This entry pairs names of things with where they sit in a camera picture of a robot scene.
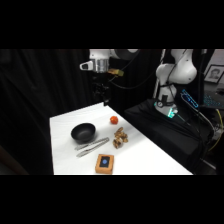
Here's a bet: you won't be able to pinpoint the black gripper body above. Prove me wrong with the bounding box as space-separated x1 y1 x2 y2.
92 72 111 98

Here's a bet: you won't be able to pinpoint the black bowl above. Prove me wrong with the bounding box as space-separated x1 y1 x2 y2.
70 122 97 142

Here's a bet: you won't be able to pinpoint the silver metal tongs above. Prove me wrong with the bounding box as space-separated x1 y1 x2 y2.
73 136 111 158

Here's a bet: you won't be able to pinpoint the black curtain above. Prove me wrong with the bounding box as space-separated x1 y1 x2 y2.
0 49 161 176

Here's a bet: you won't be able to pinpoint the black robot stand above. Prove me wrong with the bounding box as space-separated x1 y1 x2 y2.
123 98 216 176

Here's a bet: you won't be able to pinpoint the wooden box with blue screen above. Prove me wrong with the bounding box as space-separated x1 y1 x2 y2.
94 153 115 175

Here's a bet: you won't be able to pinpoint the blue lit device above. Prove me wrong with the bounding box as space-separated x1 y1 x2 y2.
180 88 200 110

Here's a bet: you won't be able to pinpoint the backlit keyboard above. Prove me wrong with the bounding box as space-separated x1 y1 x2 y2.
201 93 224 109

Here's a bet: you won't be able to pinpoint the framed portrait picture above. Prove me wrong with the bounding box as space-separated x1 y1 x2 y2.
203 64 224 84

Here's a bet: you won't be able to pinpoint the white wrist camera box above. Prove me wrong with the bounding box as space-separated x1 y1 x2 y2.
79 60 95 71

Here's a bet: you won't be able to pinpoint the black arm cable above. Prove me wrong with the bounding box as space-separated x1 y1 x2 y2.
108 49 168 91

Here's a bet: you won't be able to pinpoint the yellow cable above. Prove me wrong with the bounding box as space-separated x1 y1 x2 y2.
208 108 224 153

